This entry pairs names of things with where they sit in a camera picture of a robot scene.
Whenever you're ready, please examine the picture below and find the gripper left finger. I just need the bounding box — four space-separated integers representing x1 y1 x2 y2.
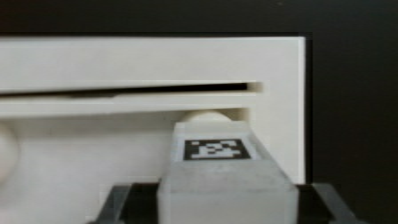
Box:
87 183 158 224

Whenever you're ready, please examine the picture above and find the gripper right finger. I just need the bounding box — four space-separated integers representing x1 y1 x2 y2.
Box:
297 183 362 224

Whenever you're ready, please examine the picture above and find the white leg with tag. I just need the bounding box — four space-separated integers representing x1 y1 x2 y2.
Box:
156 111 298 224

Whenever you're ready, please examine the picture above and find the white square tabletop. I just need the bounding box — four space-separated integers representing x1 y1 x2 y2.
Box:
0 92 259 224

